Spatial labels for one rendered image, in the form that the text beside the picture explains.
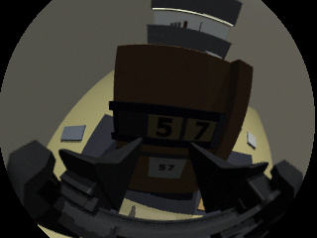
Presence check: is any tan letter tile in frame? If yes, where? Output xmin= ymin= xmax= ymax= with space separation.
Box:
xmin=197 ymin=197 xmax=205 ymax=210
xmin=183 ymin=119 xmax=217 ymax=142
xmin=148 ymin=114 xmax=183 ymax=139

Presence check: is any grey flat rectangular slab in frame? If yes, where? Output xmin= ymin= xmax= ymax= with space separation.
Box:
xmin=60 ymin=124 xmax=86 ymax=142

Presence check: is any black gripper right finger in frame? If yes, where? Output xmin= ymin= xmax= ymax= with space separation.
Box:
xmin=187 ymin=143 xmax=268 ymax=214

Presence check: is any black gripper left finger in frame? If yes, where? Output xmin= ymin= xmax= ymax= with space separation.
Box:
xmin=58 ymin=138 xmax=143 ymax=211

